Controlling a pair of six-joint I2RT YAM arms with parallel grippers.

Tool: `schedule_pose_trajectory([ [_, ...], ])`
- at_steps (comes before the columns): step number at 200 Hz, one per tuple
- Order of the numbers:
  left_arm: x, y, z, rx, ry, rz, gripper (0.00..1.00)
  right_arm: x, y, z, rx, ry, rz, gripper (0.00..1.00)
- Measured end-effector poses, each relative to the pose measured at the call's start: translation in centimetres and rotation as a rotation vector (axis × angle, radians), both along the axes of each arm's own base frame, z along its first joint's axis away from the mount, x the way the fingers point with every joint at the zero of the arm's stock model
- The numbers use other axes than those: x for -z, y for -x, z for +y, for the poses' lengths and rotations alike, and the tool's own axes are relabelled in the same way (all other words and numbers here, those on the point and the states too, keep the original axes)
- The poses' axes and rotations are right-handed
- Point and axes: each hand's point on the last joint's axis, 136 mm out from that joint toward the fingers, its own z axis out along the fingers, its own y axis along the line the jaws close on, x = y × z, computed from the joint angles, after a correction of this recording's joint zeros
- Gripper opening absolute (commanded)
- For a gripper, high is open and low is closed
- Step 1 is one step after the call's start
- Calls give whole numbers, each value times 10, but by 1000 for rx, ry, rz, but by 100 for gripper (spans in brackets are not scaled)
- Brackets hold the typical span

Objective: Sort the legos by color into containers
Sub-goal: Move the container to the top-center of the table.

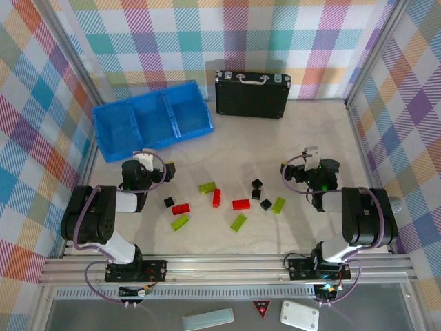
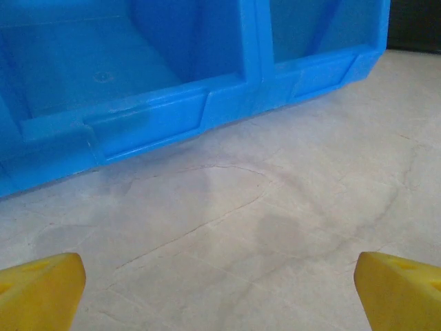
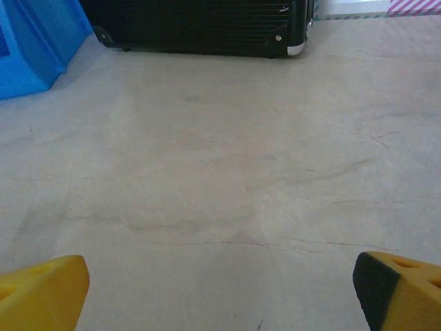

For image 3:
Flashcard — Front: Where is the black case with silver handle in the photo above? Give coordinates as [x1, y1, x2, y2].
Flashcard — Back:
[79, 0, 315, 59]

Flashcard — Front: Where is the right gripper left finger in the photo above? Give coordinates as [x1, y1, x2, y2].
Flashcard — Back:
[0, 254, 91, 331]

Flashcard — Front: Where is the blue three-compartment plastic bin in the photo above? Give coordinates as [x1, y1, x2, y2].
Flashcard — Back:
[0, 0, 96, 101]

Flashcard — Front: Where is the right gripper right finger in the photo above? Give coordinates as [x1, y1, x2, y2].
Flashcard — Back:
[351, 250, 441, 331]

